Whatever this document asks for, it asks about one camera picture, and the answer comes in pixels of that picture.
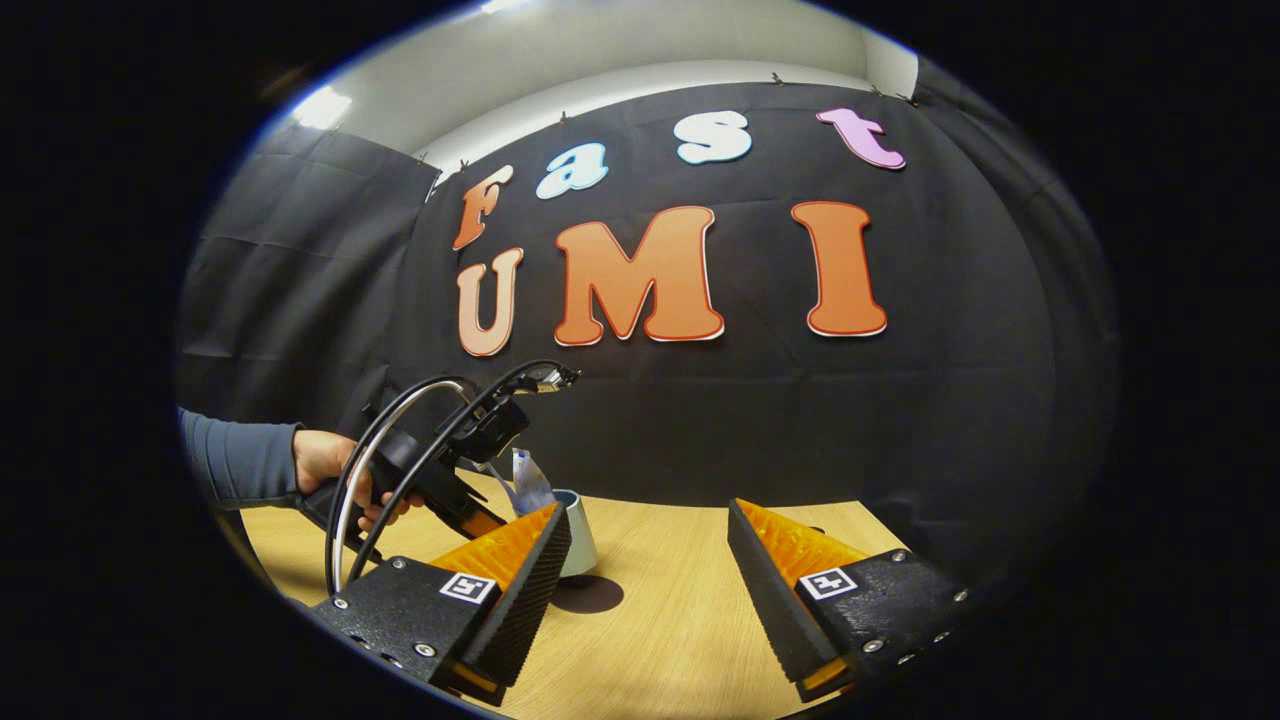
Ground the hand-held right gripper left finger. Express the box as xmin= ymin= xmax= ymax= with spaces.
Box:
xmin=310 ymin=502 xmax=573 ymax=706

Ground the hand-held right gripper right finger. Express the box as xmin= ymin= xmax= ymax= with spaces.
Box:
xmin=727 ymin=498 xmax=976 ymax=703

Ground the white toothpaste tube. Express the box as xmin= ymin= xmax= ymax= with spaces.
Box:
xmin=510 ymin=448 xmax=557 ymax=516

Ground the dark brown round coaster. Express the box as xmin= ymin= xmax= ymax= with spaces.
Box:
xmin=548 ymin=574 xmax=625 ymax=615

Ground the blue cup with wooden handle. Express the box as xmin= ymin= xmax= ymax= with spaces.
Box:
xmin=553 ymin=488 xmax=599 ymax=579

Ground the wooden desktop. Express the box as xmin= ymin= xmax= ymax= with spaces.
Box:
xmin=240 ymin=470 xmax=911 ymax=720

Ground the black backdrop cloth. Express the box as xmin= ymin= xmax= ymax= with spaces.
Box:
xmin=178 ymin=80 xmax=1121 ymax=601

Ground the bright ceiling light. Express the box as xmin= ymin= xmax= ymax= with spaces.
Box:
xmin=290 ymin=85 xmax=353 ymax=131

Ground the black cable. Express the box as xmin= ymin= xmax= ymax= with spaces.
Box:
xmin=323 ymin=375 xmax=481 ymax=598
xmin=345 ymin=360 xmax=561 ymax=586

